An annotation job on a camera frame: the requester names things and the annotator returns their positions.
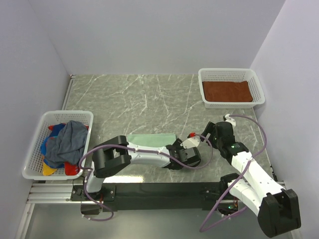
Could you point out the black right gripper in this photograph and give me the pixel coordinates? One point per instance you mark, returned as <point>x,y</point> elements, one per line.
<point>211,128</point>

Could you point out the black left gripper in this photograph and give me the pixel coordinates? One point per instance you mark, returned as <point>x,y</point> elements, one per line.
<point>177,145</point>

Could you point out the mint green towel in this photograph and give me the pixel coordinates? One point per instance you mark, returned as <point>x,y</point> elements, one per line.
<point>152,140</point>

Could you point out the rust brown towel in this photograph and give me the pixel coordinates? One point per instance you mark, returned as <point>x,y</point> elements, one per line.
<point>227,91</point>

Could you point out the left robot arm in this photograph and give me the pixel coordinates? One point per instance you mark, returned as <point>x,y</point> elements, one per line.
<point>117,153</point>

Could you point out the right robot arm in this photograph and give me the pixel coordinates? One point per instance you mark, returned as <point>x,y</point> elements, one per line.
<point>259,184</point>

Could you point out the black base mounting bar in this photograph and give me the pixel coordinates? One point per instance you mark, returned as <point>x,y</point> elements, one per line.
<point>158,196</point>

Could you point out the white laundry basket with clothes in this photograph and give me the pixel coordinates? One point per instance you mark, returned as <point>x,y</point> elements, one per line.
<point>33,166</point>

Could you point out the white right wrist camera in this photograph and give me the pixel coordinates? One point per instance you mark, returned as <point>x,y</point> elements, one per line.
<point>229,119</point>

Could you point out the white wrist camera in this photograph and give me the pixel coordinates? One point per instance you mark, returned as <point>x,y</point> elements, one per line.
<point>229,119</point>
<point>193,140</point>

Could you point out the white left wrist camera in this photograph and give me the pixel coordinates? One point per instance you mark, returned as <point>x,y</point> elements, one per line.
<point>193,140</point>

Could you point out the aluminium table edge rail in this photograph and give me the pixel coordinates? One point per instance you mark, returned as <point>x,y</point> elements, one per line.
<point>72,78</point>

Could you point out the aluminium front frame rail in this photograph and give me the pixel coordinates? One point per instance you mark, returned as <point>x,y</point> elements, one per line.
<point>67,193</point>

